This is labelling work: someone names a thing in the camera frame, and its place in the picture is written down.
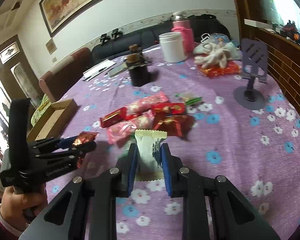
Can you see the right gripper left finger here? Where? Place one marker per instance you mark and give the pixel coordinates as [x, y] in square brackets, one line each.
[117, 182]

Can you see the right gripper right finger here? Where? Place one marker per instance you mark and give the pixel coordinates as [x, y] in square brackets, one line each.
[183, 182]

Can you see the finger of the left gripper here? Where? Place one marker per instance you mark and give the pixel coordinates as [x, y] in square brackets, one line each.
[83, 149]
[66, 142]

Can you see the dark red foil snack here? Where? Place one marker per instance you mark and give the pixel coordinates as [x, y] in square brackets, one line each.
[82, 138]

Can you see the white cream snack packet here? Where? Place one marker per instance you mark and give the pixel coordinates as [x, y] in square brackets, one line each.
[149, 162]

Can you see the red rectangular snack bar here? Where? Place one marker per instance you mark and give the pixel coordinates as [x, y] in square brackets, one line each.
[113, 117]

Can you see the red character snack packet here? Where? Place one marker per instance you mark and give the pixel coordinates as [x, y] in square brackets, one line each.
[168, 108]

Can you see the dark red pillow snack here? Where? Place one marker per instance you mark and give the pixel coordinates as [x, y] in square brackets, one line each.
[174, 125]

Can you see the long pink snack packet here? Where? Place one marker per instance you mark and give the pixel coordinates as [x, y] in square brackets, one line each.
[145, 103]

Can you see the green candy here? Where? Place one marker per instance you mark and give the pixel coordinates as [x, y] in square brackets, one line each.
[189, 98]

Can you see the person's left hand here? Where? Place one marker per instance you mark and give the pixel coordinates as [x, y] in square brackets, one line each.
[13, 205]

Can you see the cardboard tray box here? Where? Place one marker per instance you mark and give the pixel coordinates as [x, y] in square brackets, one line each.
[54, 120]

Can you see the green floral blanket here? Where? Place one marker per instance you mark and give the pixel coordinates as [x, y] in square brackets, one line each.
[44, 105]

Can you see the brown red armchair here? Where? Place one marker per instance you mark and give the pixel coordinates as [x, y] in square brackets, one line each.
[63, 75]

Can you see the white paper sheets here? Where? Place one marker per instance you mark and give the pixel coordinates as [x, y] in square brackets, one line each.
[97, 69]

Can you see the purple floral tablecloth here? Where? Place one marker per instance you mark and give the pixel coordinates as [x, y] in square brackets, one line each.
[258, 151]

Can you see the wooden glass door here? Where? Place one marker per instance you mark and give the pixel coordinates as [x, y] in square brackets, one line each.
[17, 81]

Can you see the small yellow green booklet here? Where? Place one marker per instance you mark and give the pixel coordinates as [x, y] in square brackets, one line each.
[118, 69]

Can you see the black jar with cork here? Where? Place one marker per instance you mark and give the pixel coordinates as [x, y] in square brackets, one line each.
[137, 66]

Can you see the red patterned bag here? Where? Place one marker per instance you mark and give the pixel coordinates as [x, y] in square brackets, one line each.
[231, 68]

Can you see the white knit gloves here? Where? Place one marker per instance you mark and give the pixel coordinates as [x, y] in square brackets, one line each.
[210, 54]

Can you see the white plastic jar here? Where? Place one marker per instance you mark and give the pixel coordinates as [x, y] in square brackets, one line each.
[172, 47]

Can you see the pink thermos flask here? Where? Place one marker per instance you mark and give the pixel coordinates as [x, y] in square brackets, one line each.
[181, 24]

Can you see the black leather sofa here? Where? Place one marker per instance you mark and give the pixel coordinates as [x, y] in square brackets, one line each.
[149, 36]

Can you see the small wall plaque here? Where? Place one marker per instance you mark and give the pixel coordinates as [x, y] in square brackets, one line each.
[51, 47]

